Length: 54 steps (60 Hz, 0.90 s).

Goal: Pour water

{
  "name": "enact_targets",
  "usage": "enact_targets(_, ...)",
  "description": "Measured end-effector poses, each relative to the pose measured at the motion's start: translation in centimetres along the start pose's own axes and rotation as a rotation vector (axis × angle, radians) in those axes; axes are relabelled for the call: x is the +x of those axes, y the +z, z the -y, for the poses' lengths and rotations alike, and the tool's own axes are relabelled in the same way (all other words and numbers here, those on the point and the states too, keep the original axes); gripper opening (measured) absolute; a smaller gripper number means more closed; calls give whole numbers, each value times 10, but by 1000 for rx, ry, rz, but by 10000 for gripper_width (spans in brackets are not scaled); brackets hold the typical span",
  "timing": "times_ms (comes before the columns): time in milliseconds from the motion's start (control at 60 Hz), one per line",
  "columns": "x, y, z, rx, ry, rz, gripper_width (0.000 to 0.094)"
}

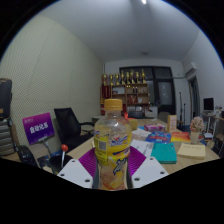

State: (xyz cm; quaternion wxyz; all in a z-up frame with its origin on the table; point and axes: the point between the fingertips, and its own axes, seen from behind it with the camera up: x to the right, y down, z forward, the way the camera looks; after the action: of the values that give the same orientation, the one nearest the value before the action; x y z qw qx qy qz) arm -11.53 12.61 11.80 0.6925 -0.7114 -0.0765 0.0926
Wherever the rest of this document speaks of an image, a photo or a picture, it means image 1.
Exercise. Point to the teal notebook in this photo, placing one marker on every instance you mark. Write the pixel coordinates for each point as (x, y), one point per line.
(164, 152)

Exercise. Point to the tan carton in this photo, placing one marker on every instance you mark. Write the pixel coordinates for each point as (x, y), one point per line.
(172, 123)

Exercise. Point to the ceiling strip light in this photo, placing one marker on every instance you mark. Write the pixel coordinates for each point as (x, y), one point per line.
(144, 1)

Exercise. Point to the dark suitcase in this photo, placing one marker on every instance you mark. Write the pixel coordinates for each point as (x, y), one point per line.
(5, 98)

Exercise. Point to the potted pink flowers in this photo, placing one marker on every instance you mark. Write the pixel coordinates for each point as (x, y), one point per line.
(196, 128)

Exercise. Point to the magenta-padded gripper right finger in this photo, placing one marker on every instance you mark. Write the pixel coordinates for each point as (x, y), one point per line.
(150, 170)

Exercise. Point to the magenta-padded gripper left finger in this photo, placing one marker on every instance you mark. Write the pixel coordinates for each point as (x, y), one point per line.
(75, 171)

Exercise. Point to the yellow gift box red ribbon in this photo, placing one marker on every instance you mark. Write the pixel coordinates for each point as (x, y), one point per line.
(134, 124)

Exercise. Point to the black computer monitor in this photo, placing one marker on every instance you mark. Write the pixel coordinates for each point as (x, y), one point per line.
(208, 104)

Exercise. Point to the silver ribbed suitcase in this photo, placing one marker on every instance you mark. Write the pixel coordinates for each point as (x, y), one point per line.
(6, 136)

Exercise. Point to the orange book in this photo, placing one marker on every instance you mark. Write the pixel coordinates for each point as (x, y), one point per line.
(180, 137)

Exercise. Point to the yellow-capped drink bottle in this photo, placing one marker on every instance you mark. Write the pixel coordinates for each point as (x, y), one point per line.
(112, 143)

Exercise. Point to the pink box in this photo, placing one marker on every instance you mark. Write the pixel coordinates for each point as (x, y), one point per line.
(154, 127)

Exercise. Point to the black office chair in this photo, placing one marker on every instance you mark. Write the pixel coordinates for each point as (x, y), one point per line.
(68, 125)

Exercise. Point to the dark glass door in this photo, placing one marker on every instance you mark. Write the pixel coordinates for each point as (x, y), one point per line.
(163, 90)

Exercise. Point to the red-tipped stirrer stick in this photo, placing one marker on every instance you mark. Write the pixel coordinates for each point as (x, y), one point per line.
(64, 147)

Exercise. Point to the cluttered wooden side desk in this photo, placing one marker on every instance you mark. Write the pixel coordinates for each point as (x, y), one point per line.
(216, 133)

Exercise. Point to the white wall air conditioner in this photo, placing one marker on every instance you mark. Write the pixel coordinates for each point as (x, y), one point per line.
(190, 68)

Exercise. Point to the black bag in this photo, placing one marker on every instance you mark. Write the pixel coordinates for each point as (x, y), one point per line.
(26, 155)

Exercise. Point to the wooden shelf unit with trophies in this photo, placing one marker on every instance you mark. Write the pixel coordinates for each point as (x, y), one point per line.
(128, 95)

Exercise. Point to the yellow sticky notepad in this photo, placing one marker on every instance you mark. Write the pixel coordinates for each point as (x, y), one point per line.
(191, 150)

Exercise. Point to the blue book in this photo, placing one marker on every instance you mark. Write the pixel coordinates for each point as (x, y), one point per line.
(158, 137)

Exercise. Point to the purple sign board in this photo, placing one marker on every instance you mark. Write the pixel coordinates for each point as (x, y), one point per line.
(38, 127)

